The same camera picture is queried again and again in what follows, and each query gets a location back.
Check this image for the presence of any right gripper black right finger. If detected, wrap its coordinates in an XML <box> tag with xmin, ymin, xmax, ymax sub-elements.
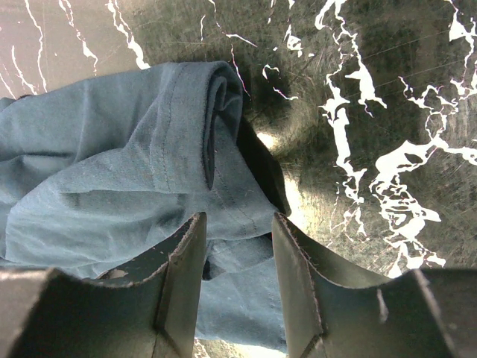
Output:
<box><xmin>272</xmin><ymin>214</ymin><xmax>458</xmax><ymax>357</ymax></box>

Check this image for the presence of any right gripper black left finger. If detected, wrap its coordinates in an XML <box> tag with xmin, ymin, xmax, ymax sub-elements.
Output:
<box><xmin>10</xmin><ymin>213</ymin><xmax>206</xmax><ymax>357</ymax></box>

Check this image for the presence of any navy tank top red trim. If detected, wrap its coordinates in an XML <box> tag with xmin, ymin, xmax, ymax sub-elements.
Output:
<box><xmin>1</xmin><ymin>61</ymin><xmax>291</xmax><ymax>351</ymax></box>

